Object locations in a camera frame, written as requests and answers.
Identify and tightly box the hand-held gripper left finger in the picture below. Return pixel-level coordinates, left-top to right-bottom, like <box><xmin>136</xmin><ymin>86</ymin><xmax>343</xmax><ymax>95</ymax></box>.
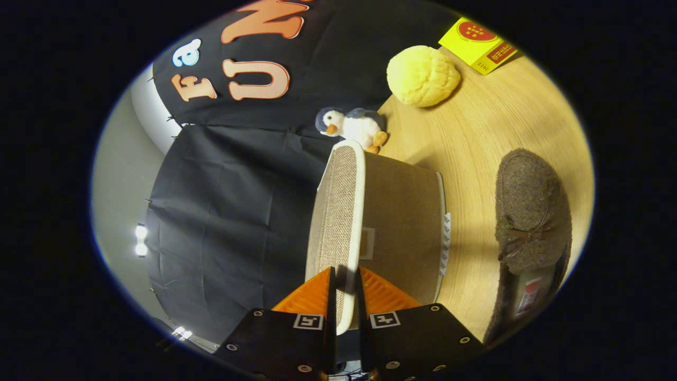
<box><xmin>214</xmin><ymin>266</ymin><xmax>338</xmax><ymax>381</ymax></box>

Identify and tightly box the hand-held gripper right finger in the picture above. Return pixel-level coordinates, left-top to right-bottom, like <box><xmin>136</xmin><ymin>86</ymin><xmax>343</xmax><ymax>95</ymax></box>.
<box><xmin>355</xmin><ymin>267</ymin><xmax>484</xmax><ymax>381</ymax></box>

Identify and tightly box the beige fabric storage box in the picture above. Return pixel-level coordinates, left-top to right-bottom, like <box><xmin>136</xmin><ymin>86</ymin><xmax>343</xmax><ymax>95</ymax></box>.
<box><xmin>346</xmin><ymin>151</ymin><xmax>451</xmax><ymax>306</ymax></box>

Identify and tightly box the brown fuzzy shoe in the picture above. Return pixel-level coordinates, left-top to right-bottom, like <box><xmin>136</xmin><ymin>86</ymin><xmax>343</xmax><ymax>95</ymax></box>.
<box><xmin>482</xmin><ymin>148</ymin><xmax>573</xmax><ymax>347</ymax></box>

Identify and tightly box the penguin plush toy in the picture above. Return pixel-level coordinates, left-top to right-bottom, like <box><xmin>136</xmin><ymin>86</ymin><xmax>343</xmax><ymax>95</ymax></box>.
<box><xmin>315</xmin><ymin>107</ymin><xmax>388</xmax><ymax>155</ymax></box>

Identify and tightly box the yellow bread-shaped plush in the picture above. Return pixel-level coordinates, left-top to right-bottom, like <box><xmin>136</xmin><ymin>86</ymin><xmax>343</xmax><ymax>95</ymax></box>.
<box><xmin>386</xmin><ymin>45</ymin><xmax>462</xmax><ymax>108</ymax></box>

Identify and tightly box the yellow book with red circle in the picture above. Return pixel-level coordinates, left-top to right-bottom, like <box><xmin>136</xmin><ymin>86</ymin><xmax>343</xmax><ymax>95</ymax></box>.
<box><xmin>438</xmin><ymin>17</ymin><xmax>519</xmax><ymax>76</ymax></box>

